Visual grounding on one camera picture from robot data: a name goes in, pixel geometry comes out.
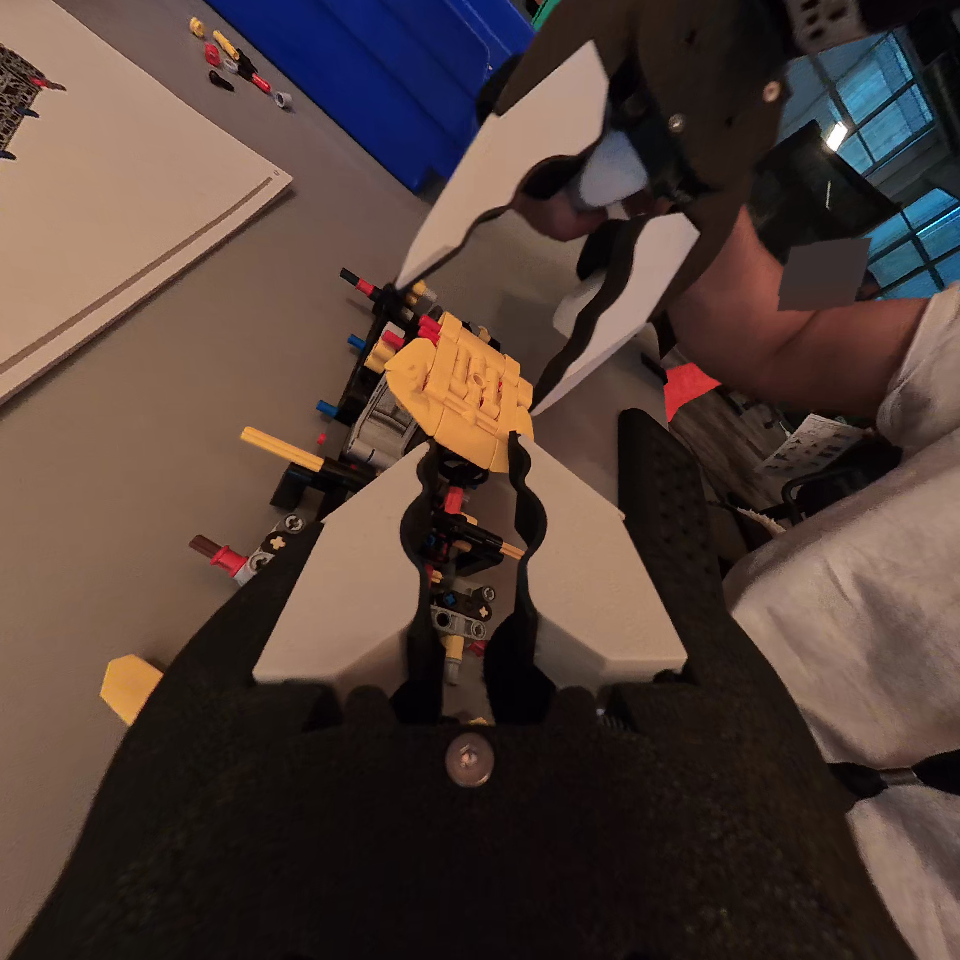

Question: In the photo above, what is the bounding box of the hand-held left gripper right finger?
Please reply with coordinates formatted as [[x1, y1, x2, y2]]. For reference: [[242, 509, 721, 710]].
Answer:
[[483, 432, 689, 727]]

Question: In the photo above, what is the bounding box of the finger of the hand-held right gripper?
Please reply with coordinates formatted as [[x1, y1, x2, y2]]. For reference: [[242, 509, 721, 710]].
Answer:
[[529, 212, 702, 416], [392, 39, 612, 290]]

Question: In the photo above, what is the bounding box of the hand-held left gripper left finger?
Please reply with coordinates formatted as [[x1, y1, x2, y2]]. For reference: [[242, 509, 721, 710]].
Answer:
[[252, 441, 451, 727]]

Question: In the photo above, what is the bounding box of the yellow black toy brick car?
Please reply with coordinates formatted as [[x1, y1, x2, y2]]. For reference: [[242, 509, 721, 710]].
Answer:
[[101, 266, 537, 729]]

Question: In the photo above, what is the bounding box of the person's right forearm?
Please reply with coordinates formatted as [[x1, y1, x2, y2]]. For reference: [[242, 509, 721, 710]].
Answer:
[[663, 202, 939, 410]]

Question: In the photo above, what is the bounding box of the grey desk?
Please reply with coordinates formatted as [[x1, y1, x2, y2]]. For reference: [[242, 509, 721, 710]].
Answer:
[[0, 0, 669, 960]]

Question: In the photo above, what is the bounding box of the person's right hand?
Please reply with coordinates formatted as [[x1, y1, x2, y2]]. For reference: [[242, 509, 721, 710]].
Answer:
[[519, 187, 627, 243]]

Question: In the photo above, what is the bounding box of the black perforated pad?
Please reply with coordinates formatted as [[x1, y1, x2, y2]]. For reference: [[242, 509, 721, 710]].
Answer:
[[617, 408, 732, 676]]

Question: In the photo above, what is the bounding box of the blue plastic bin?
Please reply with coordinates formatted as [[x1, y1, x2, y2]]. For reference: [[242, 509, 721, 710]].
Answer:
[[202, 0, 537, 198]]

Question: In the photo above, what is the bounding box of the white printed leaflet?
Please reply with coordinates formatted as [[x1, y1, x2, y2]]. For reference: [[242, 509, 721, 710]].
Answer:
[[753, 414, 865, 479]]

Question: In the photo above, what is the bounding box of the person's white clothing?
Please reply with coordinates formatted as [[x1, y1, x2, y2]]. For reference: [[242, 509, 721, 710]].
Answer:
[[723, 281, 960, 960]]

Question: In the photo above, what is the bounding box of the open instruction booklet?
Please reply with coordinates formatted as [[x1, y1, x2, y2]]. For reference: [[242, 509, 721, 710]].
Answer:
[[0, 0, 295, 406]]

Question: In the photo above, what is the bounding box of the black strap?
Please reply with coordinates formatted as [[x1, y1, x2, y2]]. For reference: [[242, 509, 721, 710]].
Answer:
[[825, 750, 960, 807]]

